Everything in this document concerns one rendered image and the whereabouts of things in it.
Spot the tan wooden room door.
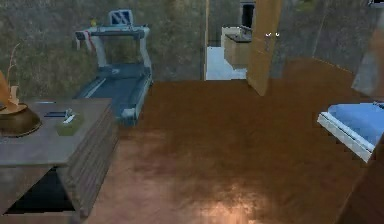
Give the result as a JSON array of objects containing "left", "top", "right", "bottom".
[{"left": 246, "top": 0, "right": 283, "bottom": 97}]

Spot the brown round plant pot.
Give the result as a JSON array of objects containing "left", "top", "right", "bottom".
[{"left": 0, "top": 43, "right": 43, "bottom": 138}]

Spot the tan vanity cabinet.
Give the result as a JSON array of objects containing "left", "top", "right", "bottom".
[{"left": 221, "top": 25, "right": 253, "bottom": 70}]

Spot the dark flat remote control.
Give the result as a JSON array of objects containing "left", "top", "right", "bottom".
[{"left": 43, "top": 111, "right": 68, "bottom": 119}]

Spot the blue grey treadmill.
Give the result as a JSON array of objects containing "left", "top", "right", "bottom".
[{"left": 72, "top": 8, "right": 154, "bottom": 127}]

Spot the grey wooden dresser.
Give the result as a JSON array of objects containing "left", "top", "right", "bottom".
[{"left": 0, "top": 97, "right": 120, "bottom": 224}]

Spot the grey hanging cloth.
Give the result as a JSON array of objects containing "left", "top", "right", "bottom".
[{"left": 351, "top": 9, "right": 384, "bottom": 98}]

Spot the blue bed with white frame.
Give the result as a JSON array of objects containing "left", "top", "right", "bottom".
[{"left": 316, "top": 101, "right": 384, "bottom": 164}]

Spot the green tissue box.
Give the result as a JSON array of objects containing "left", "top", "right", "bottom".
[{"left": 55, "top": 108, "right": 86, "bottom": 137}]

